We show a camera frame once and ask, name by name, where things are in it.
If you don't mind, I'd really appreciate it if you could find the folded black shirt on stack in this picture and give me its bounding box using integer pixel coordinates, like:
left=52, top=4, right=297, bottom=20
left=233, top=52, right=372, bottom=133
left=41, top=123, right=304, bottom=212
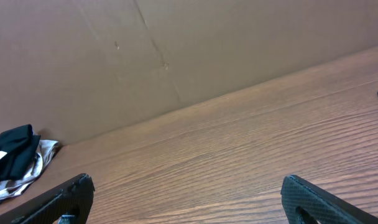
left=0, top=124, right=41, bottom=183

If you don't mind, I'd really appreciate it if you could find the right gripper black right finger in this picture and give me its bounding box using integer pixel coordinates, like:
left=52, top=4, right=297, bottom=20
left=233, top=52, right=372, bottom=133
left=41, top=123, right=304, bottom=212
left=280, top=175, right=378, bottom=224

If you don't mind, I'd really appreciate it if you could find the brown cardboard back panel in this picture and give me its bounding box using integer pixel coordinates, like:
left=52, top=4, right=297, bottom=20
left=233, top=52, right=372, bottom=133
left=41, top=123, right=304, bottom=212
left=0, top=0, right=378, bottom=143

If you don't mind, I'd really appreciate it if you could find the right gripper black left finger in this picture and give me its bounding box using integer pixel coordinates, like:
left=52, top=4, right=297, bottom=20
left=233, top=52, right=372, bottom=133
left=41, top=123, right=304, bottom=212
left=0, top=174, right=95, bottom=224

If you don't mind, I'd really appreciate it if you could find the folded beige shirt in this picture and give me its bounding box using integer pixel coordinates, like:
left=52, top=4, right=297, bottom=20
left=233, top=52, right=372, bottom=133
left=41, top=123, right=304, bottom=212
left=0, top=140, right=60, bottom=202

